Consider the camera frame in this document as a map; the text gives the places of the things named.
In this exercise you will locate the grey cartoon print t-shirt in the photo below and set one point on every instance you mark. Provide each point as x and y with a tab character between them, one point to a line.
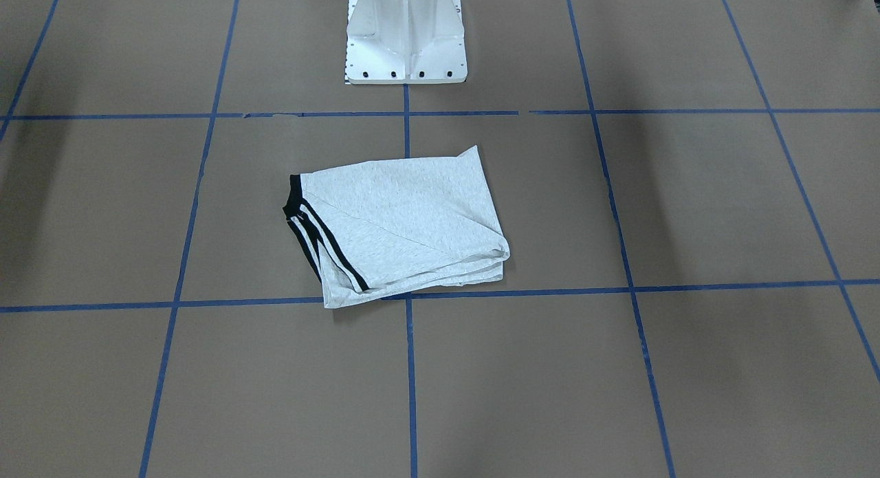
388	227

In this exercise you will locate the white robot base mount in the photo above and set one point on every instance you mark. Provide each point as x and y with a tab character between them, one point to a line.
405	42

